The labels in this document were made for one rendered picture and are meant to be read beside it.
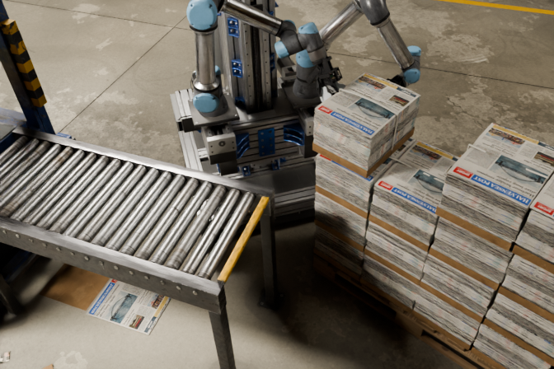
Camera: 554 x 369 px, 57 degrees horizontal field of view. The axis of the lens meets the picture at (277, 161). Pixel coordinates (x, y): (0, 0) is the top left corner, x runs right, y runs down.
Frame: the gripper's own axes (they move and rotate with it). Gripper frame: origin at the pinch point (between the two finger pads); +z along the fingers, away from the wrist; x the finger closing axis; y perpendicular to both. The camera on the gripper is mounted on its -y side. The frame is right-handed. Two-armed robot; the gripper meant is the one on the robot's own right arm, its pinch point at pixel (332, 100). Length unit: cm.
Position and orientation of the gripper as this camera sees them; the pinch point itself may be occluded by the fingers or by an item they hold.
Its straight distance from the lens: 229.5
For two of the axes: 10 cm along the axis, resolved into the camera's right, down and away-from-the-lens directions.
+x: 6.5, -5.2, 5.6
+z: 4.0, 8.6, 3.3
